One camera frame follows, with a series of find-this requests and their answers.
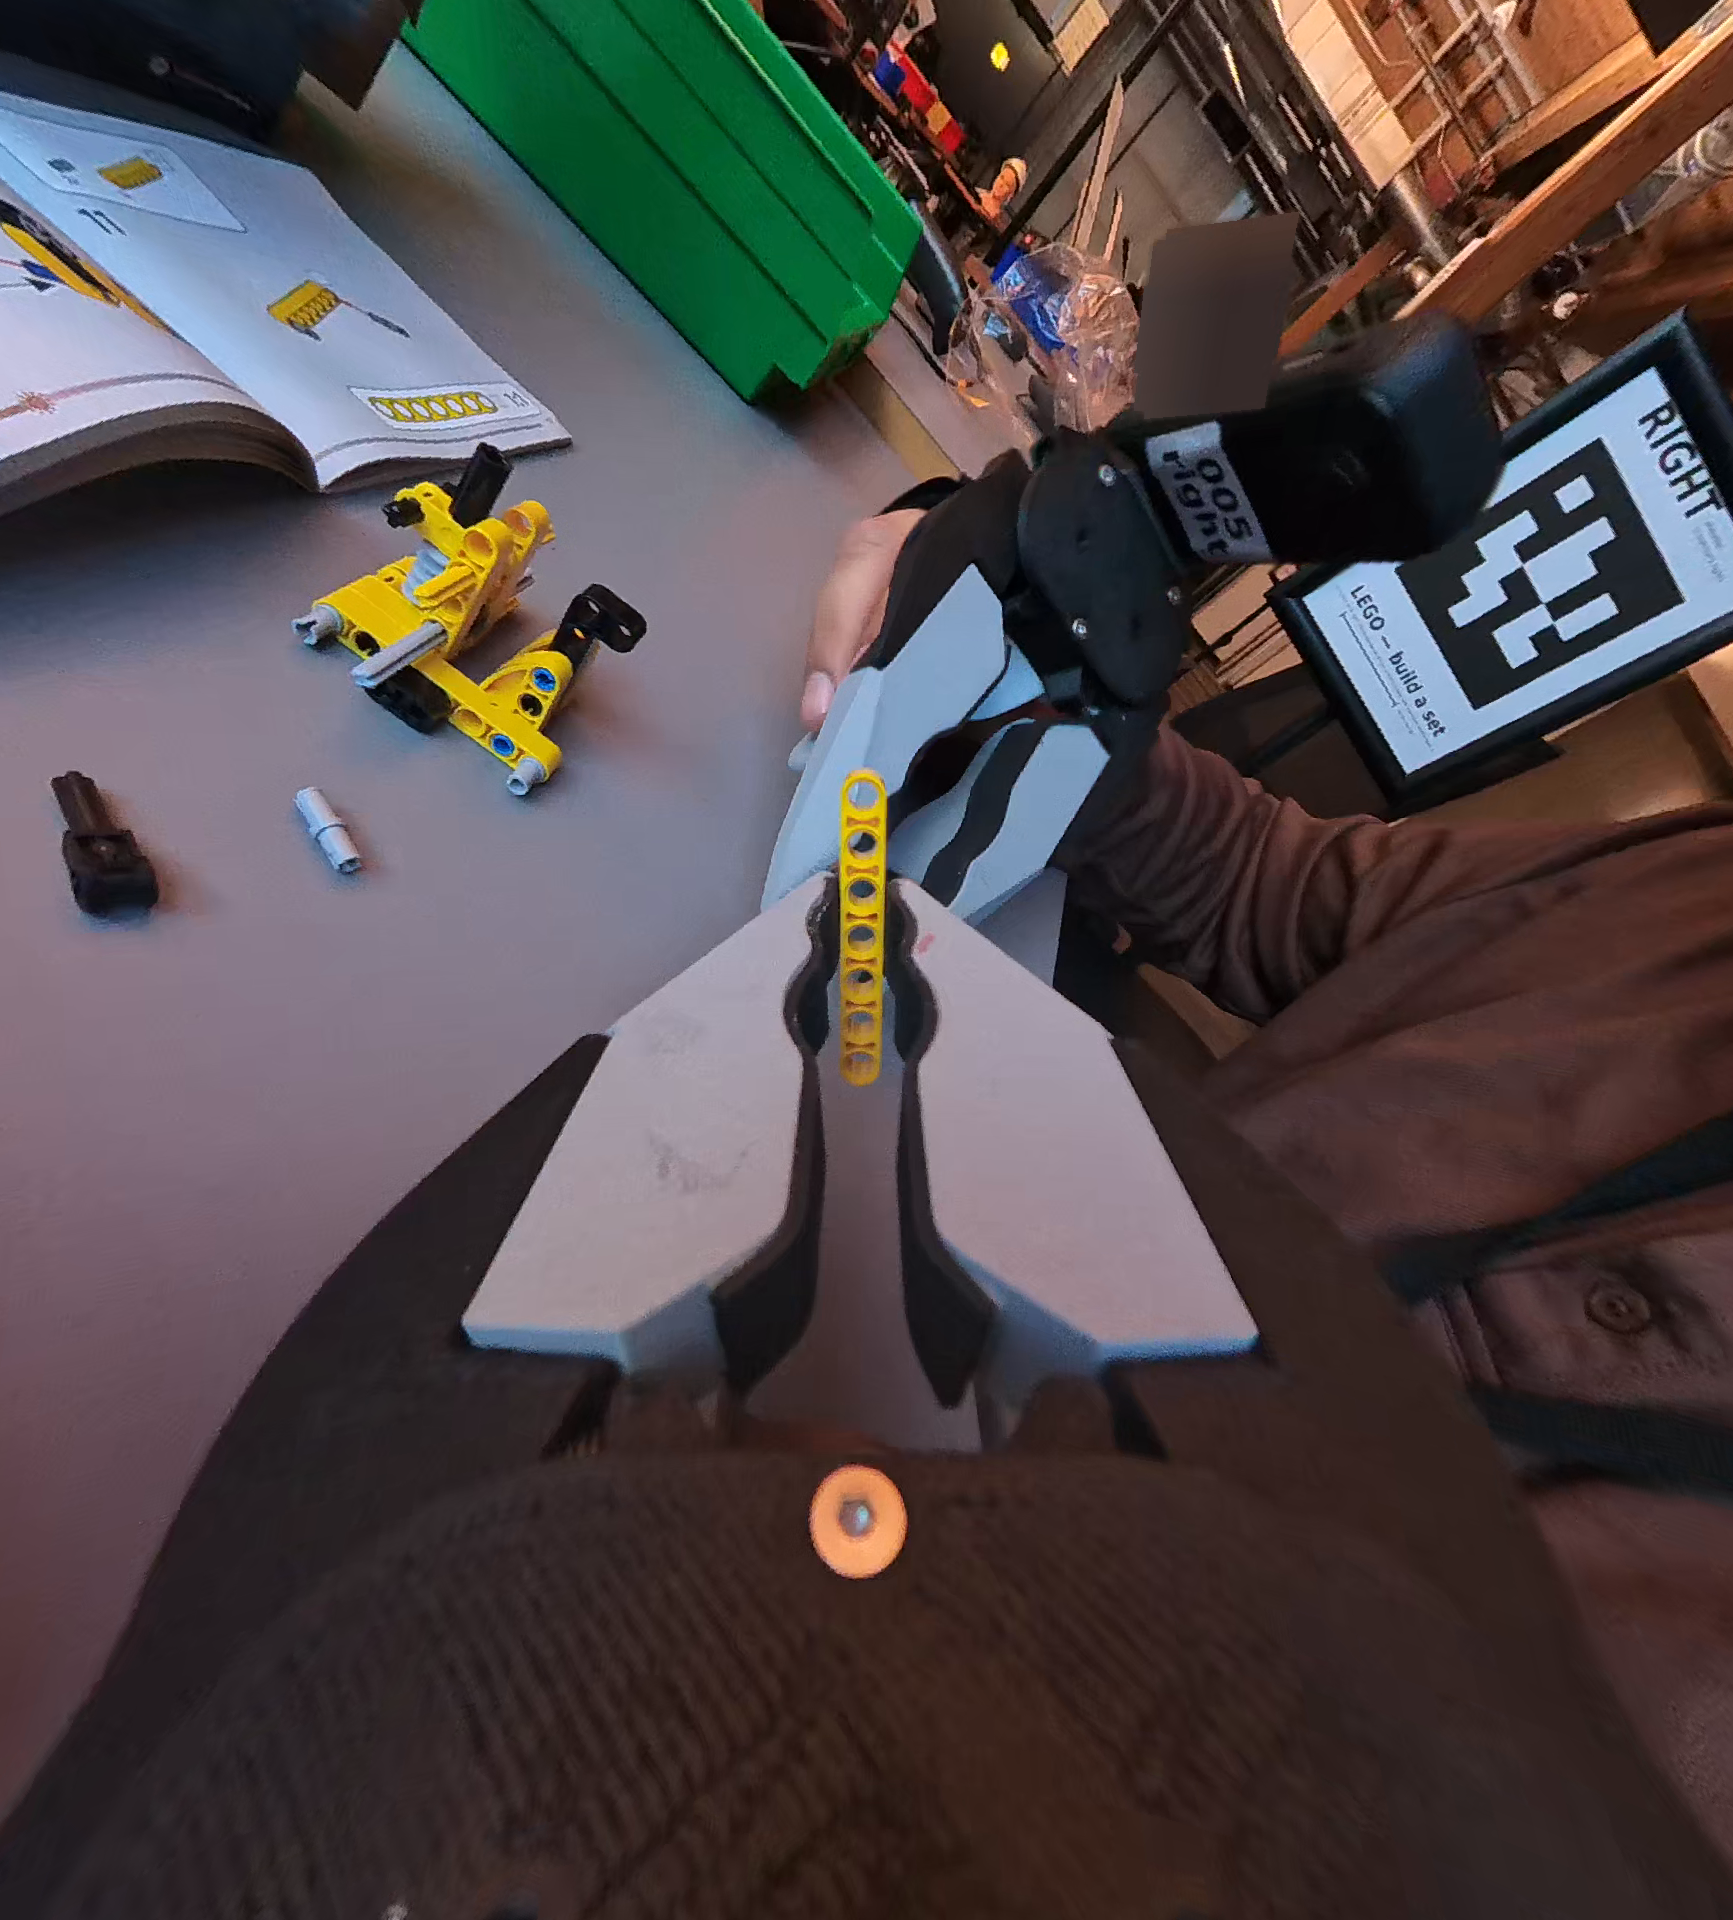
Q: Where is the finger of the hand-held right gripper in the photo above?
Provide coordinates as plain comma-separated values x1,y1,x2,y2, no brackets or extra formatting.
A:
926,713,1118,930
761,573,1048,909

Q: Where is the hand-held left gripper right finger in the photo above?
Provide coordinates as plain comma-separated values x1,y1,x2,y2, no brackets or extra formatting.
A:
888,882,1261,1423

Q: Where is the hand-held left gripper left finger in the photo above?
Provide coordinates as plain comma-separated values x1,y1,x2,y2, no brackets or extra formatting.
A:
461,874,830,1404

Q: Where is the yellow lego beam with holes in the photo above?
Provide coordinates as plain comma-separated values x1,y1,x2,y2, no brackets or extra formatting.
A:
837,768,892,1088

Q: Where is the person's right forearm brown sleeve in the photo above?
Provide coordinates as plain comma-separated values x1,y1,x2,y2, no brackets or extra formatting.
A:
1065,725,1733,1044

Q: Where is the yellow lego vehicle assembly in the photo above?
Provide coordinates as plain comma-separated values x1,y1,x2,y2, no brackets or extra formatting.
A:
293,443,648,798

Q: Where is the black lego pin connector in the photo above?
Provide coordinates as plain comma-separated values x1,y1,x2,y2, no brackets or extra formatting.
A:
51,770,161,918

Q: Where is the open lego instruction booklet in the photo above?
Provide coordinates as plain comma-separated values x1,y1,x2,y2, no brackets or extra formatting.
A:
0,65,575,558

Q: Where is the person's right hand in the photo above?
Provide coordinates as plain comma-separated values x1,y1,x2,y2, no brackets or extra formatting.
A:
801,509,931,731

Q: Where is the clear plastic bag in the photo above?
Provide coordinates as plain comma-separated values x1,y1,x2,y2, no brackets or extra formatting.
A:
941,231,1146,438

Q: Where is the shelf with coloured boxes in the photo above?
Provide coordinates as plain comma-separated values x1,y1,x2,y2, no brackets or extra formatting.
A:
791,0,1048,211

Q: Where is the person's brown shirt torso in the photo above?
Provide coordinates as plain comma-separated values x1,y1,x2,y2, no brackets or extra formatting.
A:
1151,801,1733,1920

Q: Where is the green plastic bin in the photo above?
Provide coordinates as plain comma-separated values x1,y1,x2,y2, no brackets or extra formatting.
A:
400,0,925,407

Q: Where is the wooden workbench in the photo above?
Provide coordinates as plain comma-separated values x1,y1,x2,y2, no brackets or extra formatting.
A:
1280,0,1733,362

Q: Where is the dark container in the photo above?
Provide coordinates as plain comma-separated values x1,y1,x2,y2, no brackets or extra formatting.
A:
0,0,410,147

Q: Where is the black shoulder strap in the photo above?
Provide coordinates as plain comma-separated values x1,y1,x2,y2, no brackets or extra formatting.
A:
1383,1085,1733,1308

